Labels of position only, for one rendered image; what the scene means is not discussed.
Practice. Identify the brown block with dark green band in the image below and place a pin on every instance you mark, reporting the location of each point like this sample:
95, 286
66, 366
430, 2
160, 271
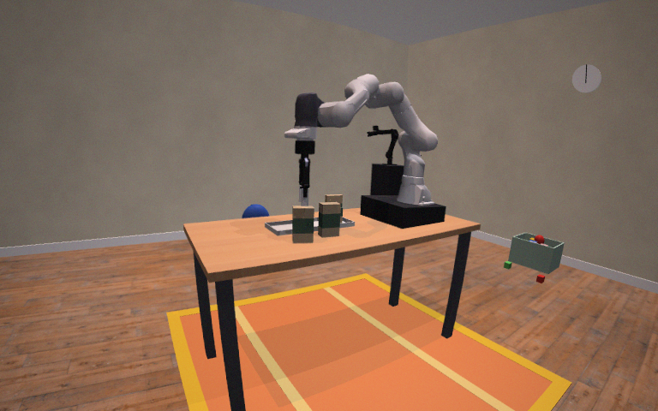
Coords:
329, 219
336, 198
303, 224

